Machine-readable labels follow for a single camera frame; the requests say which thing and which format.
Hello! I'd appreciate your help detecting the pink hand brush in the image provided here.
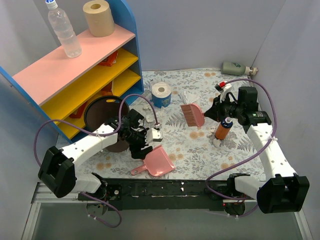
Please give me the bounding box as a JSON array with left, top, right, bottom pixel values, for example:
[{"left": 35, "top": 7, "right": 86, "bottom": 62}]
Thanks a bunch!
[{"left": 180, "top": 103, "right": 205, "bottom": 127}]

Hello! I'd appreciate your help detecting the pink dustpan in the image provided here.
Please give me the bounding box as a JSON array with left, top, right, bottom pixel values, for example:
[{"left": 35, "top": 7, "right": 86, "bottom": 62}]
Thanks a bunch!
[{"left": 130, "top": 145, "right": 176, "bottom": 177}]

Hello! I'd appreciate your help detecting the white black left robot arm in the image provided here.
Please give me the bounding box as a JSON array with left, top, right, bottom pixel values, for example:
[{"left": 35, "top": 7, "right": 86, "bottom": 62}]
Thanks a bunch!
[{"left": 38, "top": 109, "right": 163, "bottom": 200}]

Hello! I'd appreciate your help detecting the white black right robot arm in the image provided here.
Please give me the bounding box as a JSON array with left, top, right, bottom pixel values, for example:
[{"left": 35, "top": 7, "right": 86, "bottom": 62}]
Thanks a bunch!
[{"left": 204, "top": 82, "right": 310, "bottom": 214}]

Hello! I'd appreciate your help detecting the white paper scrap near bottle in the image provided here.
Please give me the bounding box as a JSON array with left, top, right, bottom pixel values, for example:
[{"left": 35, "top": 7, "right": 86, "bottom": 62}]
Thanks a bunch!
[{"left": 208, "top": 126, "right": 217, "bottom": 136}]

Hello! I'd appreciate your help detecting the orange bottle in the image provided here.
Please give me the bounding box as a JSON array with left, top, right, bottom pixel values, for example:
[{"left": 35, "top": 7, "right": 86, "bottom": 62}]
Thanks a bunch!
[{"left": 214, "top": 117, "right": 233, "bottom": 140}]

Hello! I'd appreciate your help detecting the floral table mat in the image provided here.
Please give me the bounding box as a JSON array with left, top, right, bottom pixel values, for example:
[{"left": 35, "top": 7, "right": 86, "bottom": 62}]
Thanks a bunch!
[{"left": 46, "top": 68, "right": 278, "bottom": 182}]

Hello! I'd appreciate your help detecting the crumpled white paper scrap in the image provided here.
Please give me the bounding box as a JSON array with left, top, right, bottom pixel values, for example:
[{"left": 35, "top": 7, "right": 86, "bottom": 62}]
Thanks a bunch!
[{"left": 179, "top": 91, "right": 200, "bottom": 105}]

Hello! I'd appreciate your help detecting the small white paper scrap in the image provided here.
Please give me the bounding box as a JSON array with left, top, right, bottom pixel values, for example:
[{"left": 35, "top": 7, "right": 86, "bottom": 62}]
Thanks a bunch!
[{"left": 212, "top": 138, "right": 221, "bottom": 148}]

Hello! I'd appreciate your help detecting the grey green lotion bottle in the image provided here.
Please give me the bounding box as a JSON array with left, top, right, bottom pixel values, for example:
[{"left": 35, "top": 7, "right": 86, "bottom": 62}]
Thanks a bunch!
[{"left": 221, "top": 61, "right": 258, "bottom": 76}]

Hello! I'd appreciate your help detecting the brown trash bin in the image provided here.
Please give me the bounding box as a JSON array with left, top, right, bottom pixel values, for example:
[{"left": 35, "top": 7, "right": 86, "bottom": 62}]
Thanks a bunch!
[{"left": 84, "top": 95, "right": 130, "bottom": 153}]

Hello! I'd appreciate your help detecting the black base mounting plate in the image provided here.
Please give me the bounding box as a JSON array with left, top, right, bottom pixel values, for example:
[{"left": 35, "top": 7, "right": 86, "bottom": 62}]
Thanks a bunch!
[{"left": 77, "top": 181, "right": 258, "bottom": 212}]

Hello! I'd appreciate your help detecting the red packet on lower shelf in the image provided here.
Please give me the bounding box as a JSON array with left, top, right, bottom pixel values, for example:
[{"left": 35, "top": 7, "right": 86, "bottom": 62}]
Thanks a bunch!
[{"left": 69, "top": 102, "right": 87, "bottom": 119}]

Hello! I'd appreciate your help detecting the orange snack packet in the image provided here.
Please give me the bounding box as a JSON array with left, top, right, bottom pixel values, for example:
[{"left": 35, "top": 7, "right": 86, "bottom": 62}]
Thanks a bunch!
[{"left": 98, "top": 50, "right": 118, "bottom": 67}]

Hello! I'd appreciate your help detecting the colourful wooden shelf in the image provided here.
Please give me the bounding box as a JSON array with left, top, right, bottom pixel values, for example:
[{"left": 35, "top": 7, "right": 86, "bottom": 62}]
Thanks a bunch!
[{"left": 0, "top": 0, "right": 144, "bottom": 141}]

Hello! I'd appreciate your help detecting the brown paper roll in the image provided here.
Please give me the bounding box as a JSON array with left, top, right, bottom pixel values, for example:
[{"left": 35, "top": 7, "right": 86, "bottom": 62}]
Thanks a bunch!
[{"left": 83, "top": 0, "right": 115, "bottom": 38}]

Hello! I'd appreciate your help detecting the clear plastic water bottle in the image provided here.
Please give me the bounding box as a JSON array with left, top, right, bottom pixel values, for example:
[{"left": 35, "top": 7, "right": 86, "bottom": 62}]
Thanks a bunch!
[{"left": 45, "top": 0, "right": 82, "bottom": 58}]

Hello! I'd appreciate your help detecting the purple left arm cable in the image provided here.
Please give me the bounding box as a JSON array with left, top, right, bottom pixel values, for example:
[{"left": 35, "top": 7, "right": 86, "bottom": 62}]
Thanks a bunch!
[{"left": 34, "top": 94, "right": 161, "bottom": 228}]

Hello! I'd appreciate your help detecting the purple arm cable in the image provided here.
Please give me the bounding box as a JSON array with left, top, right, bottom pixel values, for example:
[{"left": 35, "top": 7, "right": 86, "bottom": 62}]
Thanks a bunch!
[
  {"left": 34, "top": 94, "right": 161, "bottom": 228},
  {"left": 205, "top": 78, "right": 278, "bottom": 218}
]

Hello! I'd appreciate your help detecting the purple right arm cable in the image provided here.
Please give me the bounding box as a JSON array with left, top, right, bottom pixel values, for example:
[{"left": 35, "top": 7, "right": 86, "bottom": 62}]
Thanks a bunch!
[{"left": 205, "top": 78, "right": 278, "bottom": 218}]

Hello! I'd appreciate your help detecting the aluminium frame rail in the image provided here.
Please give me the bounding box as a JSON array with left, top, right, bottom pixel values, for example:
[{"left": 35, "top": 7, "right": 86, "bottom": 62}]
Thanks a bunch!
[{"left": 22, "top": 183, "right": 313, "bottom": 240}]

